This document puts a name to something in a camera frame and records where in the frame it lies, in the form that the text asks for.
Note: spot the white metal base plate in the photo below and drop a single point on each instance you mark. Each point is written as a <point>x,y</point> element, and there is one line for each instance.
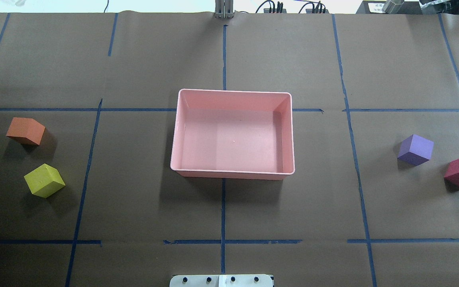
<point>222,280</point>

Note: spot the brown paper table cover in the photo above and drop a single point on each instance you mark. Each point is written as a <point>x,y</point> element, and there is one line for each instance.
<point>105,87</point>

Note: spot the black box with label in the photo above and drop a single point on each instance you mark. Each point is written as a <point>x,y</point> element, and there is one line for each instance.
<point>391,7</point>

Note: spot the pink plastic bin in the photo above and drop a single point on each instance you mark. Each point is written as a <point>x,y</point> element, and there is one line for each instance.
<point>233,134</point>

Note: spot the orange foam block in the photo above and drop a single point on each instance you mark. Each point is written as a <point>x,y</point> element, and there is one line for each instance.
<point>26,131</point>

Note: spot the black cable connector right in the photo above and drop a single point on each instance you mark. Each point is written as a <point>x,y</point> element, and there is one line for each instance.
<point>313,7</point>

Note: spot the purple foam block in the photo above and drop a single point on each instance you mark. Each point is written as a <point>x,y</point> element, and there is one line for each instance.
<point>416,150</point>

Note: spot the yellow foam block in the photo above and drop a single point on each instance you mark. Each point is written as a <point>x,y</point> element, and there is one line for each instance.
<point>44,181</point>

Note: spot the black cable connector left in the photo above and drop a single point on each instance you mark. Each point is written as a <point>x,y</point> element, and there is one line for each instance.
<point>271,7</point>

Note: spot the black cable connector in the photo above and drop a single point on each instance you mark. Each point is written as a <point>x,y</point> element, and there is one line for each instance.
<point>313,7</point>
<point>271,7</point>

